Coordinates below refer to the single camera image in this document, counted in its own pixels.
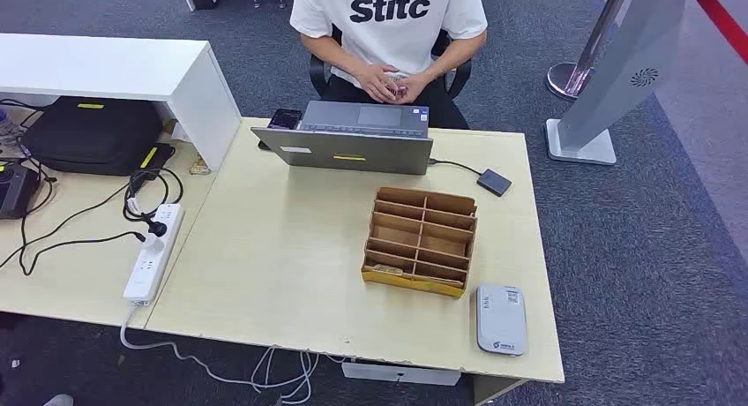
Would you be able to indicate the person's left hand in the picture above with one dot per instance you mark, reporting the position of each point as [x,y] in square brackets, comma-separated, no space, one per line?
[414,87]

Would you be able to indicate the person's right hand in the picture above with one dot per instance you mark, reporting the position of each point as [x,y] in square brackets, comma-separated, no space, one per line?
[374,82]

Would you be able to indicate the person's left forearm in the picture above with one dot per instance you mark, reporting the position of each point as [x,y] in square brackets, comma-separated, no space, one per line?
[456,55]

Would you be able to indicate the person's right forearm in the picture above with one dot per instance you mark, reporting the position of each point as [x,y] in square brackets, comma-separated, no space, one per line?
[333,52]

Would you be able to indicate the person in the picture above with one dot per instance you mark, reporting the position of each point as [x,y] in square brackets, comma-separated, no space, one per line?
[385,46]

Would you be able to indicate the patterned room key card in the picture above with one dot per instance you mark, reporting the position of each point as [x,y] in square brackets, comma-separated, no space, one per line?
[387,269]

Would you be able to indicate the white card reader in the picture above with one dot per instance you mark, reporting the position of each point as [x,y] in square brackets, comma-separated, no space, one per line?
[501,320]

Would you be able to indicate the black office chair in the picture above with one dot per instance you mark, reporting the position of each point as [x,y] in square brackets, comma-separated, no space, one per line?
[318,70]

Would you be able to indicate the grey laptop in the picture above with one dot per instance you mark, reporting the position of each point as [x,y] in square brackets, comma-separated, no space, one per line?
[350,152]

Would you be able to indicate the black smartphone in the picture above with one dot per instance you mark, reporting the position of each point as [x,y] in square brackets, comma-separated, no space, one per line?
[285,119]

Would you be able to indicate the small black external drive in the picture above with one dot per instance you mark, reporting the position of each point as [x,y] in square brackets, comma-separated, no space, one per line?
[494,182]

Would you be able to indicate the cardboard compartment organizer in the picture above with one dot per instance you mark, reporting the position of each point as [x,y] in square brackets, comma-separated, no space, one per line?
[418,239]

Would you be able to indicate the small wrapped snack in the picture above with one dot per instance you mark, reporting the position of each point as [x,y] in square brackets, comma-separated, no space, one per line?
[199,167]

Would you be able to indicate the silver kiosk stand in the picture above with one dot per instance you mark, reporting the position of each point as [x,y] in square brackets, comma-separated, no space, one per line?
[631,64]

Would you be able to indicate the white desk shelf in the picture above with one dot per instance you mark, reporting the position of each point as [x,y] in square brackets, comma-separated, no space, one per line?
[117,64]

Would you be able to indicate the black power plug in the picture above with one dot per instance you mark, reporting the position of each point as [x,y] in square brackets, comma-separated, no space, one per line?
[156,227]

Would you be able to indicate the white power plug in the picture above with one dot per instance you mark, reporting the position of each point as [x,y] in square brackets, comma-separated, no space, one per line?
[153,242]

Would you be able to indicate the white power strip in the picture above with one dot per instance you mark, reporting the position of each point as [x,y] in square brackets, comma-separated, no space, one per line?
[153,257]

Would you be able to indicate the black carrying bag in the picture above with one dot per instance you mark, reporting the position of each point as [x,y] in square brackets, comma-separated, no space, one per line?
[93,134]

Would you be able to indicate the clear plastic bottle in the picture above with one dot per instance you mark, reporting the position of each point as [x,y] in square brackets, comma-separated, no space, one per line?
[6,128]

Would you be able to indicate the black electronic device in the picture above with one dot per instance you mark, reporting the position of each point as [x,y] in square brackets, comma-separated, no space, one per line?
[14,190]

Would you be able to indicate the chrome stanchion post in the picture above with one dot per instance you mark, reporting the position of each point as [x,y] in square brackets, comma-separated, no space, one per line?
[570,79]

